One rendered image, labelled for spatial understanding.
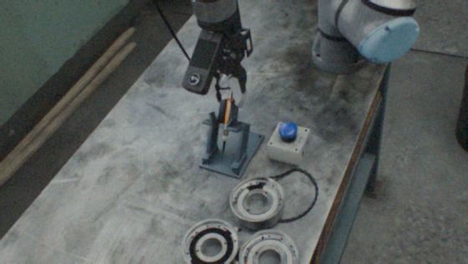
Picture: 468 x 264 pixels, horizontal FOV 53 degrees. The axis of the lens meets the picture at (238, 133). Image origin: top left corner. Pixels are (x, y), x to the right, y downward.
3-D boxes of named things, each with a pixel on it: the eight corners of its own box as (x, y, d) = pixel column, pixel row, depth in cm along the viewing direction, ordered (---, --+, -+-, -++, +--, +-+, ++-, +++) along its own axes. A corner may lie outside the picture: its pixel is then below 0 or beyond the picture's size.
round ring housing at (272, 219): (280, 236, 88) (278, 225, 85) (226, 228, 91) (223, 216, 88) (290, 190, 95) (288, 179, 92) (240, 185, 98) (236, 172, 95)
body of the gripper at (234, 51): (255, 53, 93) (247, 0, 84) (236, 81, 88) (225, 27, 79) (221, 47, 96) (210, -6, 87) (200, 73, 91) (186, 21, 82)
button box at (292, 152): (300, 167, 98) (298, 152, 95) (268, 159, 101) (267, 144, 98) (312, 139, 103) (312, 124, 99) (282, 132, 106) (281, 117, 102)
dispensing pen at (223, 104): (211, 160, 99) (221, 82, 94) (221, 156, 102) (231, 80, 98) (220, 163, 98) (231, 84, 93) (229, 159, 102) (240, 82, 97)
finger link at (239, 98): (262, 93, 98) (250, 57, 92) (250, 113, 94) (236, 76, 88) (249, 92, 99) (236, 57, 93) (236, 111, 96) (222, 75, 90)
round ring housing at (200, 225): (210, 293, 82) (206, 283, 79) (175, 256, 88) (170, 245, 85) (253, 254, 86) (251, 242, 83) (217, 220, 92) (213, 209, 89)
